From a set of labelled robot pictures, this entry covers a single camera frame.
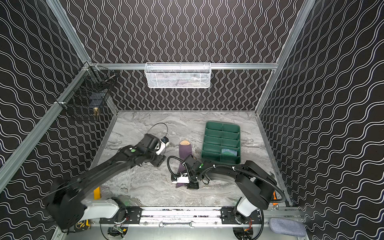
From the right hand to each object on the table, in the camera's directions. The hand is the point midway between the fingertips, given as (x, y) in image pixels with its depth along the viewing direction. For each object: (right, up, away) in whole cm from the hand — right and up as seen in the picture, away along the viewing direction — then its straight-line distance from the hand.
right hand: (187, 181), depth 86 cm
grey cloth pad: (+47, -15, -17) cm, 52 cm away
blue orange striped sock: (+26, +17, +7) cm, 32 cm away
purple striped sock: (-2, +15, +12) cm, 20 cm away
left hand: (-13, +16, -4) cm, 21 cm away
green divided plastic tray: (+22, +21, +9) cm, 32 cm away
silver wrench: (-12, -16, -14) cm, 24 cm away
